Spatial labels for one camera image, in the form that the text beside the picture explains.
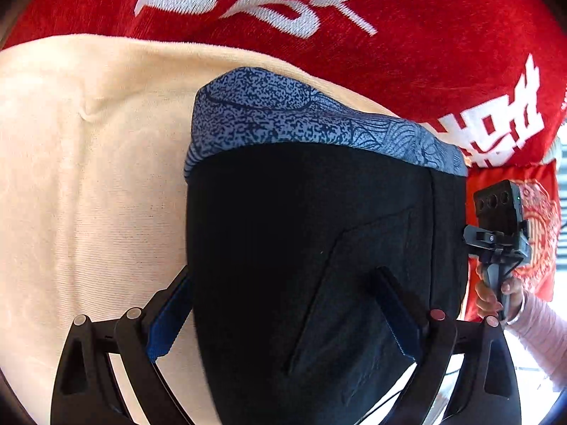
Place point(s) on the black pants with blue waistband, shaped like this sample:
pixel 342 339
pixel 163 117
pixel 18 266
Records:
pixel 310 230

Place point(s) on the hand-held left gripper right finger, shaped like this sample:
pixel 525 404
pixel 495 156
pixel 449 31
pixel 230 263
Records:
pixel 398 318

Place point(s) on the person's right forearm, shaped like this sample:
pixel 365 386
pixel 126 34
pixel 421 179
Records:
pixel 545 341

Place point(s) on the cream cloth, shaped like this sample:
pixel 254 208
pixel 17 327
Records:
pixel 88 186

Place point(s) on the red blanket with white print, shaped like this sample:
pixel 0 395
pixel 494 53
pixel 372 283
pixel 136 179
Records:
pixel 421 53

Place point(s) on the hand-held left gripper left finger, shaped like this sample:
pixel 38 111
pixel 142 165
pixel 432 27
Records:
pixel 167 321

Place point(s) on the person's right hand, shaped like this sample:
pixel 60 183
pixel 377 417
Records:
pixel 485 303

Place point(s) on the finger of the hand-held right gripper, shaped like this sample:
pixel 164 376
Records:
pixel 483 237

